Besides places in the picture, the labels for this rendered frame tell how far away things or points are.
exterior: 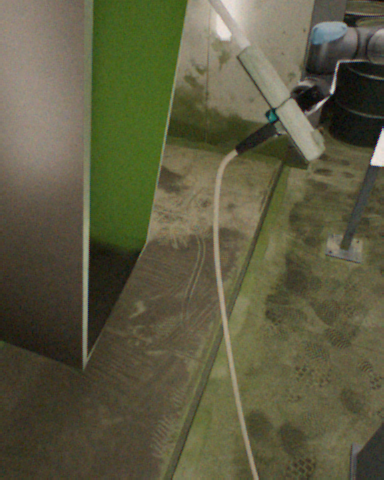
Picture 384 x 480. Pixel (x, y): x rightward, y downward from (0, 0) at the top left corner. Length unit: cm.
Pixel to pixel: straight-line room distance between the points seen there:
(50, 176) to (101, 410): 117
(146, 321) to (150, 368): 24
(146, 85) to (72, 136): 63
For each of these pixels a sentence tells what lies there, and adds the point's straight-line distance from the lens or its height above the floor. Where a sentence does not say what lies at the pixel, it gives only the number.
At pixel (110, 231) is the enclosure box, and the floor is 50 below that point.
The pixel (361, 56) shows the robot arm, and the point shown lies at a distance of 126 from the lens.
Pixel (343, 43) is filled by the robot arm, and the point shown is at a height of 129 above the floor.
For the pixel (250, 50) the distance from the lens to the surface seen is 96.
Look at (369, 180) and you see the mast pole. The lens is 213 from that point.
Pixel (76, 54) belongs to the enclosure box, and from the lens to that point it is 59.
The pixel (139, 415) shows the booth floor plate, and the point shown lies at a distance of 169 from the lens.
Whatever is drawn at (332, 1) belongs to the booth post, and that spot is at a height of 114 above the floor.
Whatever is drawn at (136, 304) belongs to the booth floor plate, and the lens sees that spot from 196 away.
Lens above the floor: 159
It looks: 41 degrees down
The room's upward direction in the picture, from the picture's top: straight up
